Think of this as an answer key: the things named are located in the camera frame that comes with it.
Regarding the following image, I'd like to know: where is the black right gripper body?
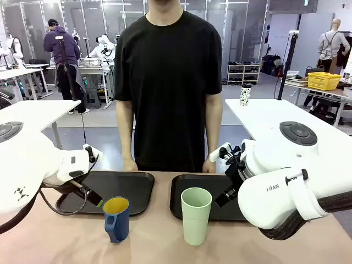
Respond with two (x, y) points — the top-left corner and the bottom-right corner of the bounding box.
(224, 161), (246, 191)

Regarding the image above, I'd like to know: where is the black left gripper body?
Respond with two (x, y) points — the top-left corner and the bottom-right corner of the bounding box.
(60, 178), (92, 197)

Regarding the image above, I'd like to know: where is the person's left forearm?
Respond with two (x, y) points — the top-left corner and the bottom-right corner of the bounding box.
(204, 92), (223, 164)

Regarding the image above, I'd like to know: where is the person's right forearm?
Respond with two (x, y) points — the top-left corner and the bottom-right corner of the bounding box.
(115, 100), (138, 163)

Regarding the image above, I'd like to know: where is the person's left hand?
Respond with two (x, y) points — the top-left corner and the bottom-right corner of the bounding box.
(202, 159), (217, 174)

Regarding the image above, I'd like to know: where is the person's right hand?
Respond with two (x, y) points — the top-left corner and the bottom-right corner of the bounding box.
(122, 158), (139, 172)

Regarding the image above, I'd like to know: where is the black rectangular plastic tray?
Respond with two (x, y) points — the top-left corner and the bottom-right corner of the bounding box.
(56, 170), (155, 217)
(169, 174), (250, 222)

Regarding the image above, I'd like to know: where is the blue cup yellow inside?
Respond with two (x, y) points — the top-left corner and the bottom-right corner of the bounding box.
(103, 196), (130, 244)

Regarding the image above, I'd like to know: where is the tall pale green cup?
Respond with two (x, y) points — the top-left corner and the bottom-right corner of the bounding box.
(180, 187), (213, 246)

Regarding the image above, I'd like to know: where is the white side table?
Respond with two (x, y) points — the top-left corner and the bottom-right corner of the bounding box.
(0, 100), (83, 149)
(224, 98), (352, 177)

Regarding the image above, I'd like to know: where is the white black spotted tumbler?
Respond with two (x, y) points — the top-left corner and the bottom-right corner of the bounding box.
(240, 83), (252, 107)

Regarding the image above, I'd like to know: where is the grey step stool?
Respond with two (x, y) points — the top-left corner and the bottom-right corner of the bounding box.
(83, 87), (102, 109)

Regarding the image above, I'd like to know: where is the white shoe rack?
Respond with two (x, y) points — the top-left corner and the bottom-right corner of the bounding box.
(226, 63), (261, 85)

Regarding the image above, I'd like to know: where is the person in black t-shirt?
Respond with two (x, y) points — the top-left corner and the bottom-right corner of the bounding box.
(113, 0), (223, 173)

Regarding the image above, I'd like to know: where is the black bag on floor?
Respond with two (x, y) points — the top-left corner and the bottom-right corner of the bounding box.
(260, 54), (284, 77)

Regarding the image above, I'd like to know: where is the grey work table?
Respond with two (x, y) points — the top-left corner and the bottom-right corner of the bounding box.
(284, 78), (352, 128)

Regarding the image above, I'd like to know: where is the white background desk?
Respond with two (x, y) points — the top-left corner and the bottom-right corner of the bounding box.
(0, 63), (54, 100)

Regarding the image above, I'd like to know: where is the yellow plastic basket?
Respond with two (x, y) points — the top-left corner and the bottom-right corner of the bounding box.
(307, 71), (343, 91)

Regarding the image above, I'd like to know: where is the person in purple hoodie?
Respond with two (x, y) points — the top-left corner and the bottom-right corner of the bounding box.
(43, 18), (90, 115)

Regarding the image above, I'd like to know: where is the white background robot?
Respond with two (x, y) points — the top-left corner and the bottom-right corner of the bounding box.
(88, 34), (117, 68)

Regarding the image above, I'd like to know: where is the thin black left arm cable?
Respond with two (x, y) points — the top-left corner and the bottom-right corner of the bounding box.
(38, 153), (100, 216)

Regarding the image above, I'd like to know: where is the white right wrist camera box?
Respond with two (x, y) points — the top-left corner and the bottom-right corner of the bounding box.
(209, 142), (232, 163)

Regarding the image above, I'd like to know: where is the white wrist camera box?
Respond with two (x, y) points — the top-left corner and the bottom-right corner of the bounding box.
(209, 142), (232, 163)
(82, 143), (104, 163)

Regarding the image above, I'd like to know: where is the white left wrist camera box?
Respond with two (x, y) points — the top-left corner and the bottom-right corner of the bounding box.
(82, 143), (104, 163)

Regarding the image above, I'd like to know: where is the braided black left arm cable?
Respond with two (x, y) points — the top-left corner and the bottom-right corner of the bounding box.
(0, 189), (42, 235)

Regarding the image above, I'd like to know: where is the braided black arm cable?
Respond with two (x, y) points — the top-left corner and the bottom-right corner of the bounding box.
(0, 189), (42, 235)
(257, 190), (352, 241)

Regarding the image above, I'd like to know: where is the braided black right arm cable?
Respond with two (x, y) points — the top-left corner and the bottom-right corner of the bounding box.
(257, 190), (352, 241)

